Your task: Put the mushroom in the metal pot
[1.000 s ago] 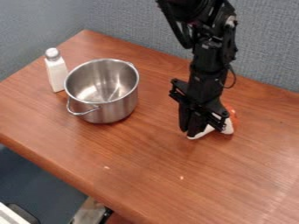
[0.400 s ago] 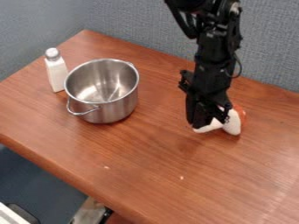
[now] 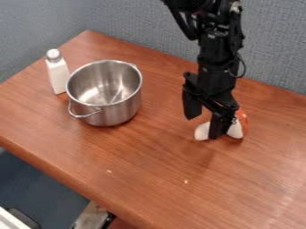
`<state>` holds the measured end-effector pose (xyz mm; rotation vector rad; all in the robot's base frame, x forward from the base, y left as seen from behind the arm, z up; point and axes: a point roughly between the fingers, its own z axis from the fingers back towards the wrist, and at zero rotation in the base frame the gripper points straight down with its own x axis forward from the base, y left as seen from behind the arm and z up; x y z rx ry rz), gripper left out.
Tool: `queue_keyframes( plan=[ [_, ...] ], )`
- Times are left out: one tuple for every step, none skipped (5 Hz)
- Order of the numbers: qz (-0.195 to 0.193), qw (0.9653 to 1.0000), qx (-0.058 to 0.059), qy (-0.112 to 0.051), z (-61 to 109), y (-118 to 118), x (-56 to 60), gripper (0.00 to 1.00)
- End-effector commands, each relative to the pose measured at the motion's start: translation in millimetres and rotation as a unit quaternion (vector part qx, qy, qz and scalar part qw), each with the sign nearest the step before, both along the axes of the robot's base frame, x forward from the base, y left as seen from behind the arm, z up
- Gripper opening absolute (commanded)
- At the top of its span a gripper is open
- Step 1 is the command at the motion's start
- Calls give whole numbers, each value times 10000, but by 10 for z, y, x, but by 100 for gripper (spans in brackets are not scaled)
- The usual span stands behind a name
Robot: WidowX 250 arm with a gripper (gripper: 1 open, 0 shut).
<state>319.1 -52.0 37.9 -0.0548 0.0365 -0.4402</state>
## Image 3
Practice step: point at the metal table leg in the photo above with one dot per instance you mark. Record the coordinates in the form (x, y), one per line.
(94, 218)

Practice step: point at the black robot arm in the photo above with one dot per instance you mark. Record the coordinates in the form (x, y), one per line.
(213, 23)

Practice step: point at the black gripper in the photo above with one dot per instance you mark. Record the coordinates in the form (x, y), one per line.
(209, 89)

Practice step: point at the white salt shaker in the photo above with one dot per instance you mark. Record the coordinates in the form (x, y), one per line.
(58, 70)

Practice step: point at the white red-capped toy mushroom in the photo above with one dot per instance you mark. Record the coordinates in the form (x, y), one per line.
(237, 131)

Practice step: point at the white object at corner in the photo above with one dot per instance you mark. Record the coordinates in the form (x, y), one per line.
(9, 222)

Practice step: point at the shiny metal pot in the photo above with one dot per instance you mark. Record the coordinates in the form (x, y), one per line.
(104, 92)

